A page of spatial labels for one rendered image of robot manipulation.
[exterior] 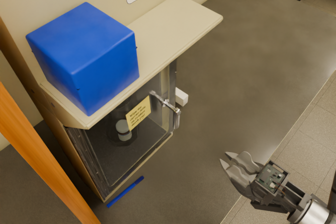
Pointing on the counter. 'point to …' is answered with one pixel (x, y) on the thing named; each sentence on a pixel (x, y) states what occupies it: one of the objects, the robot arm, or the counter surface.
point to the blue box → (86, 56)
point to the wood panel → (40, 157)
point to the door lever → (173, 113)
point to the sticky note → (138, 113)
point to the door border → (78, 137)
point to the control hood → (145, 53)
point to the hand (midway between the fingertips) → (226, 160)
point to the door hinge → (78, 150)
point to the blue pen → (125, 192)
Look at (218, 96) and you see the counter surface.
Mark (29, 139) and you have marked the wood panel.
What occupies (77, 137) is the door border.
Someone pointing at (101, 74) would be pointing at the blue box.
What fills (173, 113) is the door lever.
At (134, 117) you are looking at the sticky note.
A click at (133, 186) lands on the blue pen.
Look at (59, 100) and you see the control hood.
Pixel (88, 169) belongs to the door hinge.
